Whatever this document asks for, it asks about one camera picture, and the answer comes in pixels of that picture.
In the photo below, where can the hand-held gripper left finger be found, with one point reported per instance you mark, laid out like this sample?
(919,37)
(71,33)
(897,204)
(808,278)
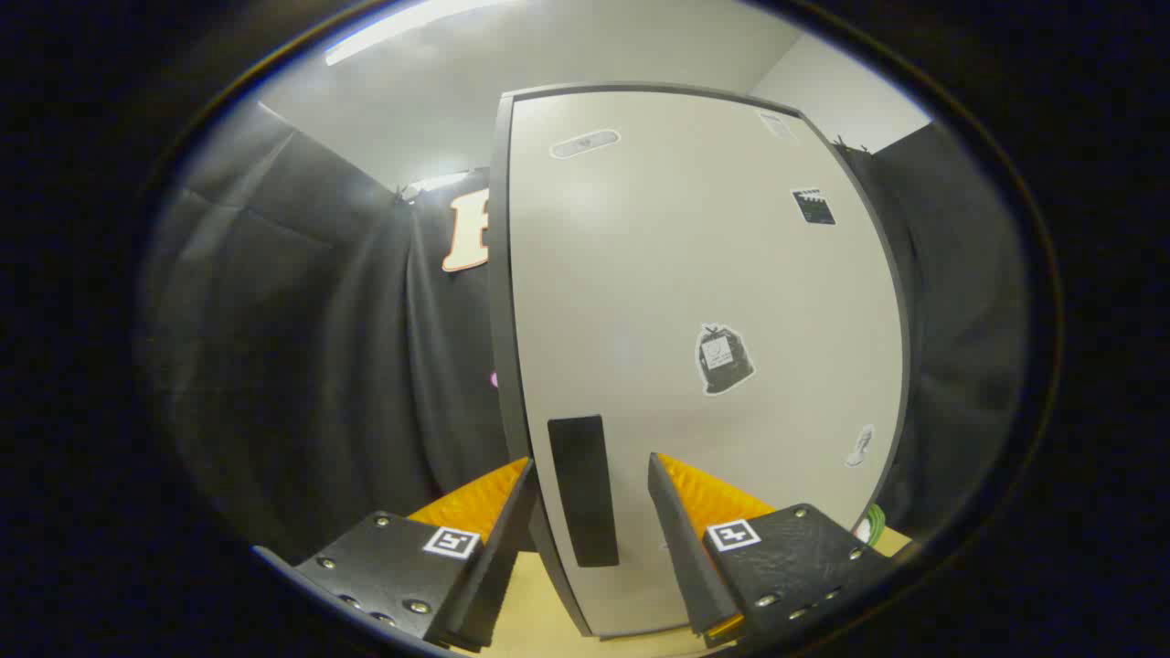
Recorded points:
(501,557)

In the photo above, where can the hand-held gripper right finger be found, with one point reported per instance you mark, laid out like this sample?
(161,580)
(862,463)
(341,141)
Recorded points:
(681,539)

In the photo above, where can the grey shoe cabinet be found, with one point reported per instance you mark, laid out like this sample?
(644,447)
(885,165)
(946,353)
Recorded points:
(500,274)

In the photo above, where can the green white striped object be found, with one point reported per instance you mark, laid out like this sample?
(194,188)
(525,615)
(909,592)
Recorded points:
(873,528)

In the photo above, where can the black backdrop cloth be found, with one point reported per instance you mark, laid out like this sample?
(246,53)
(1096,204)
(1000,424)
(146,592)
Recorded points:
(302,366)

